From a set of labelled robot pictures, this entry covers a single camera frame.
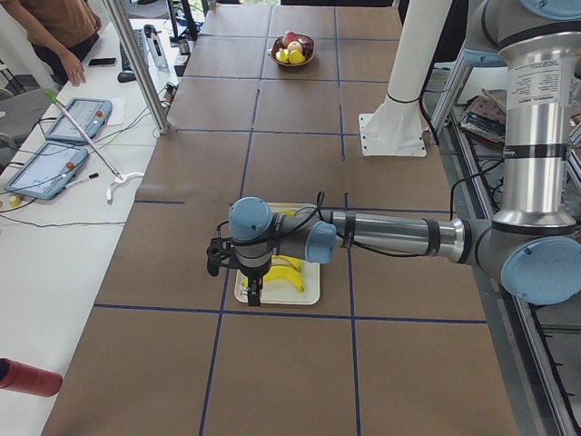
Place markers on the far blue teach pendant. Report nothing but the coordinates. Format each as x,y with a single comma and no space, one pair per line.
90,114

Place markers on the yellow starfruit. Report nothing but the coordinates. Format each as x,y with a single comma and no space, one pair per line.
282,56

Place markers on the red cylinder bottle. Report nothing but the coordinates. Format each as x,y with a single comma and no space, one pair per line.
23,378

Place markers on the brown wicker basket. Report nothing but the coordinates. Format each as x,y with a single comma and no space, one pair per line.
277,45

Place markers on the green tipped stick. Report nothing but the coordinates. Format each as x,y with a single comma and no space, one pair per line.
85,136

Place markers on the near blue teach pendant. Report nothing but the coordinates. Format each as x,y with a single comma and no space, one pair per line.
48,171

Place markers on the person in brown top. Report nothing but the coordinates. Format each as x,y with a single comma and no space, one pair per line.
62,33

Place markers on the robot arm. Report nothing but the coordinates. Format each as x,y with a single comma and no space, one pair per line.
527,246

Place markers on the yellow lemon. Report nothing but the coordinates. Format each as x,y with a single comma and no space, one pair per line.
296,57

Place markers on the white bear tray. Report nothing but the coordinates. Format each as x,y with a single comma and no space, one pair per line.
282,292

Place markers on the blue teach pendant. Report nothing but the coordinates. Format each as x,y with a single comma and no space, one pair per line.
48,171
90,114

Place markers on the white camera pole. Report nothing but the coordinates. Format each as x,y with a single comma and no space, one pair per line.
395,128

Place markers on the stack of cloths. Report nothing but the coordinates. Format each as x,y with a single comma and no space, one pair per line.
485,116

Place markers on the dark purple fruit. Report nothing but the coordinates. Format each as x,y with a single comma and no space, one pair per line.
307,46

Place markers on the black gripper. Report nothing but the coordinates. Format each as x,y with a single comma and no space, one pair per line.
252,275

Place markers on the aluminium frame post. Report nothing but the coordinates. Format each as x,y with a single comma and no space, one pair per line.
124,30

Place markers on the red pink apple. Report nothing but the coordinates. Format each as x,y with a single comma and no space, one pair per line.
288,38

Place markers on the black smartphone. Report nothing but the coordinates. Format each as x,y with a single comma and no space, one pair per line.
103,62

